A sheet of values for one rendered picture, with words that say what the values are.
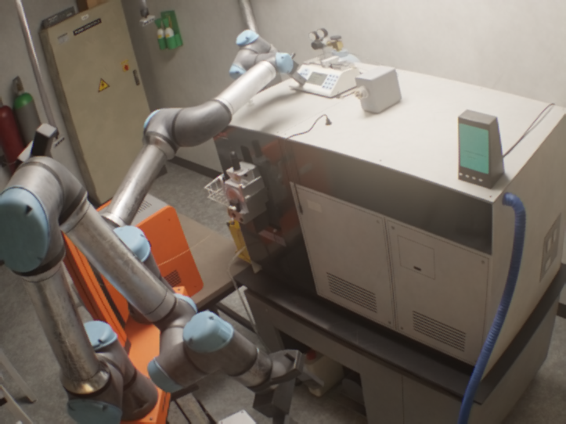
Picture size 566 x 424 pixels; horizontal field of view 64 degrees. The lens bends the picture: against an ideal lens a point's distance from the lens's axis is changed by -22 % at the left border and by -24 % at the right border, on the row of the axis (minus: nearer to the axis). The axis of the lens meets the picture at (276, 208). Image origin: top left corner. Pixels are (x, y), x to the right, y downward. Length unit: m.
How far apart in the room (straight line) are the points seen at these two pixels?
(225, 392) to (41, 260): 2.25
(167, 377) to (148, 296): 0.16
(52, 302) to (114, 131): 4.24
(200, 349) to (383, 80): 1.17
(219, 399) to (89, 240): 2.08
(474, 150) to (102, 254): 0.87
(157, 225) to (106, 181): 2.89
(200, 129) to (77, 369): 0.86
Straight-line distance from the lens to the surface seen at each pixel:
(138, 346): 1.41
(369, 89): 1.79
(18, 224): 0.78
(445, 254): 1.50
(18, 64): 5.05
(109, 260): 0.96
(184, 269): 2.39
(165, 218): 2.27
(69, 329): 0.92
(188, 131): 1.56
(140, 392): 1.21
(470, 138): 1.34
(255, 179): 1.98
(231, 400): 2.91
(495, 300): 1.54
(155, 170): 1.59
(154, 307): 1.01
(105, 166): 5.07
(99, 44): 4.90
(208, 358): 0.91
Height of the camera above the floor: 2.14
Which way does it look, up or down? 30 degrees down
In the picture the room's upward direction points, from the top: 15 degrees counter-clockwise
